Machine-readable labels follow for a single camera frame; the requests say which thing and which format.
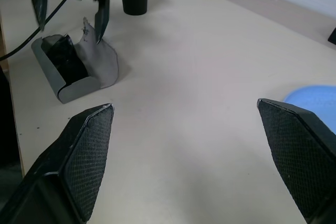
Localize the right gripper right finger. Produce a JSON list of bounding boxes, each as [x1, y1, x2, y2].
[[256, 98, 336, 224]]

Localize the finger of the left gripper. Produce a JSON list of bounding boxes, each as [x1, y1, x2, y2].
[[30, 0, 49, 31], [94, 0, 110, 45]]

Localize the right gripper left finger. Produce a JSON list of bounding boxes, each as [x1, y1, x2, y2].
[[0, 103, 116, 224]]

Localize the grey glasses case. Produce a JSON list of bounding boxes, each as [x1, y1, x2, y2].
[[31, 16, 120, 104]]

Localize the black sunglasses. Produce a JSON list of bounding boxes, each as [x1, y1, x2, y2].
[[41, 34, 89, 84]]

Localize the light blue plate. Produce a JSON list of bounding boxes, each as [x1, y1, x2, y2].
[[283, 84, 336, 132]]

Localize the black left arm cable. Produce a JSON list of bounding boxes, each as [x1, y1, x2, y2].
[[0, 0, 69, 60]]

